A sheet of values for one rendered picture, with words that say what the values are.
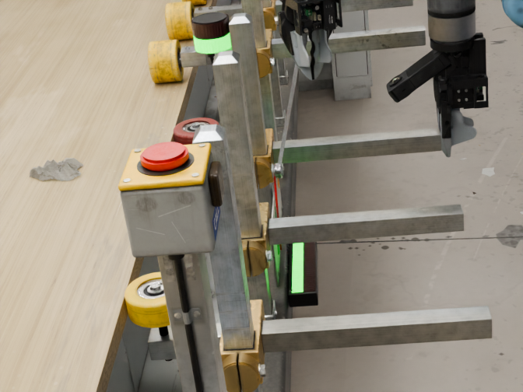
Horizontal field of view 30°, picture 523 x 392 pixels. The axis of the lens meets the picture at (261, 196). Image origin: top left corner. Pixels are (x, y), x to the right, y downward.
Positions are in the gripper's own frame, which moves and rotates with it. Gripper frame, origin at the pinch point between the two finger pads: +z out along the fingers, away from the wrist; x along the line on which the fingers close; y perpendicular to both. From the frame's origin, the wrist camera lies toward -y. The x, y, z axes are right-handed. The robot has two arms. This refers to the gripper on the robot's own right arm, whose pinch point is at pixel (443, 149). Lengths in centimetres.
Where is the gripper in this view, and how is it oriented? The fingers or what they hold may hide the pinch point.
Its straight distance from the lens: 169.9
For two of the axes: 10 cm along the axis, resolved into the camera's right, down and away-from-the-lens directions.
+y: 9.9, -0.9, -1.0
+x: 0.4, -4.7, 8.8
